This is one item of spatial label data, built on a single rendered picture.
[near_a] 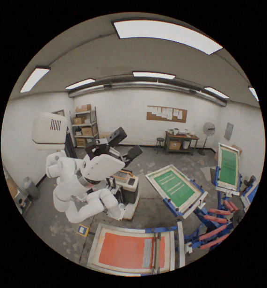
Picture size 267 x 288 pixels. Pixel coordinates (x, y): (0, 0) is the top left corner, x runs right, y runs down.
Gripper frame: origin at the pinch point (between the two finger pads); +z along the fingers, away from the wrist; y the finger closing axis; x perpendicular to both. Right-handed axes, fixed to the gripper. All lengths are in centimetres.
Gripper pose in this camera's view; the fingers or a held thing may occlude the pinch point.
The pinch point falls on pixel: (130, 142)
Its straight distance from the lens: 21.6
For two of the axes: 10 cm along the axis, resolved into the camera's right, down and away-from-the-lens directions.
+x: 4.4, 6.8, -5.9
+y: 4.3, 4.2, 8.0
